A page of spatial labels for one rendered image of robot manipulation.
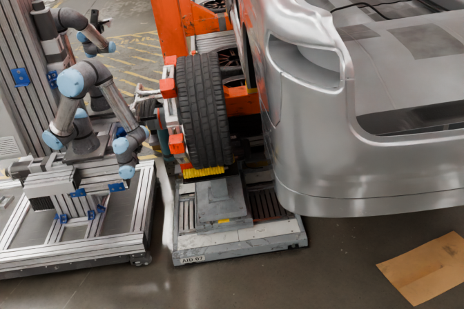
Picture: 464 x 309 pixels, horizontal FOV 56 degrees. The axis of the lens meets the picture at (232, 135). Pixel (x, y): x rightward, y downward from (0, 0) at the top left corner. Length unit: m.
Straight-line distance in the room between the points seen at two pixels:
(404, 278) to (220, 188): 1.18
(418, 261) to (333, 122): 1.47
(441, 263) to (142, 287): 1.72
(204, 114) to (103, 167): 0.67
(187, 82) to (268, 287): 1.23
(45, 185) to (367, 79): 1.81
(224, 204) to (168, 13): 1.25
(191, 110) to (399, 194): 1.07
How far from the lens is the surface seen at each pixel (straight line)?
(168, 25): 2.83
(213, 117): 2.21
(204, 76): 2.26
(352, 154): 1.55
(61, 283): 3.00
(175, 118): 2.26
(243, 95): 3.03
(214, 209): 2.77
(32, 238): 3.08
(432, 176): 1.71
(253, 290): 2.61
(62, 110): 2.18
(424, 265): 2.77
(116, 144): 2.10
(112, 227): 2.89
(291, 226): 2.81
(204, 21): 4.84
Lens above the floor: 2.04
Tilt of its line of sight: 32 degrees down
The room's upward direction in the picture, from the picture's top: 8 degrees counter-clockwise
